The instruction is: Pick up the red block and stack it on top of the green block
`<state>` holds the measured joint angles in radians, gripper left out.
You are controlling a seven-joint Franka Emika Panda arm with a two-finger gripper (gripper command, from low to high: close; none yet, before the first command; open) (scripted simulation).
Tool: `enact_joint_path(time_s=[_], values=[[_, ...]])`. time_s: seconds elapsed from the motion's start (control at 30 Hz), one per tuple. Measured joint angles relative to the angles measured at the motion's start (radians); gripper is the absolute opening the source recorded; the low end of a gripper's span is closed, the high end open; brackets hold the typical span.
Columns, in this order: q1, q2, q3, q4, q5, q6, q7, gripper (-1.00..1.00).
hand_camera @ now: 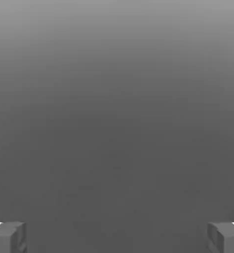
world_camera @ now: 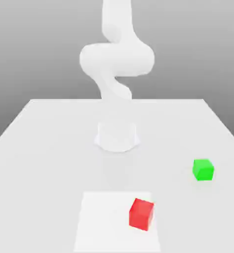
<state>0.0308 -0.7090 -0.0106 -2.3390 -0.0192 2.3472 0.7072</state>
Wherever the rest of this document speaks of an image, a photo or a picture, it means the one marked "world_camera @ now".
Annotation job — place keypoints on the small green cube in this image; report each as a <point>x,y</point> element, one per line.
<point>203,170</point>

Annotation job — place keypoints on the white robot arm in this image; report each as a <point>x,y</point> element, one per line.
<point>117,59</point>

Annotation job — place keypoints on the small red cube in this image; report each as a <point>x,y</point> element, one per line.
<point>141,215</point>

